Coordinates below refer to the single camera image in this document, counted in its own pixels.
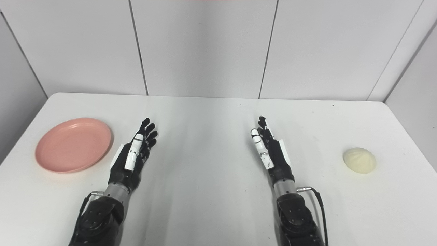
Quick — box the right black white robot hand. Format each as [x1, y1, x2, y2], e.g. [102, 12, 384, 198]
[251, 116, 295, 187]

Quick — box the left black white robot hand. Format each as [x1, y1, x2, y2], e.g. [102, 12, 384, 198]
[108, 118, 158, 194]

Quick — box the pink round plate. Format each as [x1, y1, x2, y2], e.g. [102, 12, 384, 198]
[35, 118, 113, 173]

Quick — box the white steamed bun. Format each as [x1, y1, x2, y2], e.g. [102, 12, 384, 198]
[343, 147, 377, 174]

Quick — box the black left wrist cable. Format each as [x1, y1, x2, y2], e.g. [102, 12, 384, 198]
[78, 191, 104, 222]

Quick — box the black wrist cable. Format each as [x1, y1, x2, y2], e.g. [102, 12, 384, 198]
[78, 191, 104, 222]
[296, 186, 329, 246]

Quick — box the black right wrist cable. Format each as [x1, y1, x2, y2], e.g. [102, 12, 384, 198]
[296, 186, 329, 246]

